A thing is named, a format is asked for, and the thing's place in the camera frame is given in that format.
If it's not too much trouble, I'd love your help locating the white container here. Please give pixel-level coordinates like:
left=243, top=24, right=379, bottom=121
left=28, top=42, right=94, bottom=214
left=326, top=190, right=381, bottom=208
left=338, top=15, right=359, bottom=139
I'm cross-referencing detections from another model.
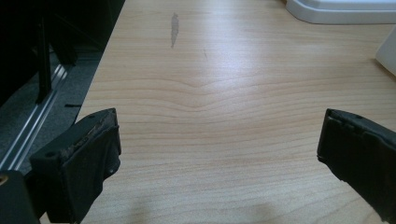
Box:
left=375, top=26, right=396, bottom=77

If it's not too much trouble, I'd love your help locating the aluminium floor rail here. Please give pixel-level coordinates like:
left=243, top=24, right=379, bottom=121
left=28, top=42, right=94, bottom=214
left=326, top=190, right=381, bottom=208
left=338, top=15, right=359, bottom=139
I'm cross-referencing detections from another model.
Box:
left=0, top=63, right=68, bottom=172

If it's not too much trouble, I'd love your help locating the black metal stand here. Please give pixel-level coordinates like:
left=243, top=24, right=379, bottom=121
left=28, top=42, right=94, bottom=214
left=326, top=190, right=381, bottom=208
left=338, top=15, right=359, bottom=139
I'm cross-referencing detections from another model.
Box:
left=32, top=12, right=78, bottom=105

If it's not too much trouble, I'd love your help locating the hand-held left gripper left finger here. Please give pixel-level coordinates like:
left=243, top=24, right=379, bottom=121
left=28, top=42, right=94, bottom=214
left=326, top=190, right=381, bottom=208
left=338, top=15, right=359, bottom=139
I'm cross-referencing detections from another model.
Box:
left=29, top=107, right=122, bottom=224

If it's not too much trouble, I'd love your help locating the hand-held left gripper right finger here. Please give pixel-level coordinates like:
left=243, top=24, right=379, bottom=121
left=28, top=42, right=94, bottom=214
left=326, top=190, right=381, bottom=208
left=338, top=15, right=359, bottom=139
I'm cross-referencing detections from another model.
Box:
left=317, top=107, right=396, bottom=224

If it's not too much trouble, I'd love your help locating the white plastic tray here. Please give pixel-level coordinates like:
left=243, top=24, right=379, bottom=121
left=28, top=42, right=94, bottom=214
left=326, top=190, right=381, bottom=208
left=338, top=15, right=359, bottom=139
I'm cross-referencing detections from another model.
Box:
left=285, top=0, right=396, bottom=25

